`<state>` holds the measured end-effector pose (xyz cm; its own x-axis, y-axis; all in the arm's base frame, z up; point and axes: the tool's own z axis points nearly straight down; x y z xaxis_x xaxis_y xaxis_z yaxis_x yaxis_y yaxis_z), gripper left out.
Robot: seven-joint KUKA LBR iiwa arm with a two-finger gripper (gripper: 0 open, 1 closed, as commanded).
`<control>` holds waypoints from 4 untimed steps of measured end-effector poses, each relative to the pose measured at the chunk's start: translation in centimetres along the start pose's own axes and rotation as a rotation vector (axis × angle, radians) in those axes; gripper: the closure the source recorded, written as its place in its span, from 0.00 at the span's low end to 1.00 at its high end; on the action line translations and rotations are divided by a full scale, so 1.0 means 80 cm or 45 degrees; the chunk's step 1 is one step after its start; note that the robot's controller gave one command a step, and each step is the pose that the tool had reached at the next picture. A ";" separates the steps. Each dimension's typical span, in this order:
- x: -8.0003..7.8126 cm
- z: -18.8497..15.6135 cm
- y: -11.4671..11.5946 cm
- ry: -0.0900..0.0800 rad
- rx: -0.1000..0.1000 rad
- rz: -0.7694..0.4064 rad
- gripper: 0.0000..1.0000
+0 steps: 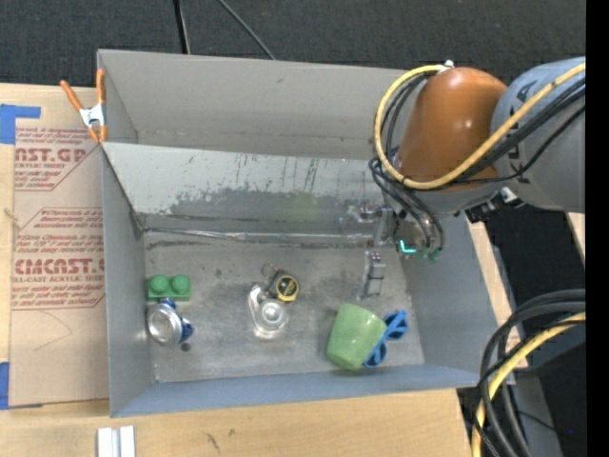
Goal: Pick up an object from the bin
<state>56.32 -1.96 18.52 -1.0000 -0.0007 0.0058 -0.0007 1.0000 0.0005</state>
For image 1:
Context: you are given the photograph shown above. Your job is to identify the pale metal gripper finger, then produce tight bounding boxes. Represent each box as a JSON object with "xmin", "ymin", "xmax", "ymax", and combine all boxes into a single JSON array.
[
  {"xmin": 358, "ymin": 249, "xmax": 388, "ymax": 301},
  {"xmin": 345, "ymin": 203, "xmax": 383, "ymax": 225}
]

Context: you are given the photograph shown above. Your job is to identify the clear glass item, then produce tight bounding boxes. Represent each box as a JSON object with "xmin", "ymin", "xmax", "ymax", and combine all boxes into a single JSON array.
[{"xmin": 246, "ymin": 283, "xmax": 291, "ymax": 340}]

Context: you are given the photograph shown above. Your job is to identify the grey metal bin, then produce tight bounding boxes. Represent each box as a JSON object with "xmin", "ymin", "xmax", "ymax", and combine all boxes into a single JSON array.
[{"xmin": 96, "ymin": 49, "xmax": 482, "ymax": 419}]

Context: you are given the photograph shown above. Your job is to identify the brown cardboard board red print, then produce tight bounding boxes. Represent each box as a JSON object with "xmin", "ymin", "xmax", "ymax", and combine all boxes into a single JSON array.
[{"xmin": 0, "ymin": 82, "xmax": 111, "ymax": 409}]

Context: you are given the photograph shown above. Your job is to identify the green two-stud toy block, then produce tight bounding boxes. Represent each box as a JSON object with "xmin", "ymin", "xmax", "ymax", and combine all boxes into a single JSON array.
[{"xmin": 146, "ymin": 274, "xmax": 193, "ymax": 303}]

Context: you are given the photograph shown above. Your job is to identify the silver and blue drink can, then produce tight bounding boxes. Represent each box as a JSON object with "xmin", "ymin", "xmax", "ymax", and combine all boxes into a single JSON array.
[{"xmin": 145, "ymin": 297, "xmax": 196, "ymax": 348}]

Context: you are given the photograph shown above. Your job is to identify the blue sunglasses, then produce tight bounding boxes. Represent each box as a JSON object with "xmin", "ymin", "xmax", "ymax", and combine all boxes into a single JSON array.
[{"xmin": 362, "ymin": 308, "xmax": 410, "ymax": 369}]

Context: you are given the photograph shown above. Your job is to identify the green cup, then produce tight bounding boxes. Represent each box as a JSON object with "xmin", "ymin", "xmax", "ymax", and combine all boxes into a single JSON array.
[{"xmin": 324, "ymin": 302, "xmax": 388, "ymax": 371}]

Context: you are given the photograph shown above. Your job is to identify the yellow and black tape measure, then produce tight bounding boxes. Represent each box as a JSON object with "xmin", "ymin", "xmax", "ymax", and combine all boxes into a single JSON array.
[{"xmin": 261, "ymin": 263, "xmax": 301, "ymax": 304}]

